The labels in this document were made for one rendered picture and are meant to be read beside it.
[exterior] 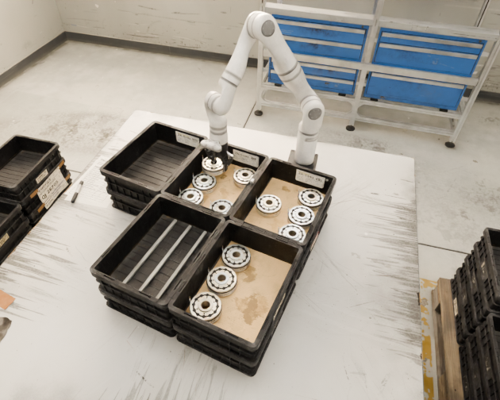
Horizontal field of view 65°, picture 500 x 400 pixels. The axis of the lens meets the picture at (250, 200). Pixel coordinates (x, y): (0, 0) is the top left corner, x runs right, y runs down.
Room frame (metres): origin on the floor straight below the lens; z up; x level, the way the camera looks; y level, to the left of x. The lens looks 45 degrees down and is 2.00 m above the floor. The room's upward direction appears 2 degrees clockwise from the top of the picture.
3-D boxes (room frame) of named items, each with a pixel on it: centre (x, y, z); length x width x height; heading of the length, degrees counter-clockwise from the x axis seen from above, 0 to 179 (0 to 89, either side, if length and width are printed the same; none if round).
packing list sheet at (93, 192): (1.38, 0.72, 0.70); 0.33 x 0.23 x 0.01; 166
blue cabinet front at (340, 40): (2.98, -0.47, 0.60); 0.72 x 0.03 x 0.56; 76
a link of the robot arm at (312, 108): (1.46, -0.25, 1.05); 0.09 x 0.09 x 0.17; 11
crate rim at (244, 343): (0.71, 0.03, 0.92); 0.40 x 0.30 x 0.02; 156
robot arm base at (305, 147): (1.47, -0.25, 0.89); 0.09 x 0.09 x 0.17; 75
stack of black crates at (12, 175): (1.65, 1.30, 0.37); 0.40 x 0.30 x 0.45; 166
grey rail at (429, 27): (2.91, -0.87, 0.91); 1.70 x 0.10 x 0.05; 76
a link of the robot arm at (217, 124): (1.30, 0.14, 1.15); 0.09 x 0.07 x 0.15; 42
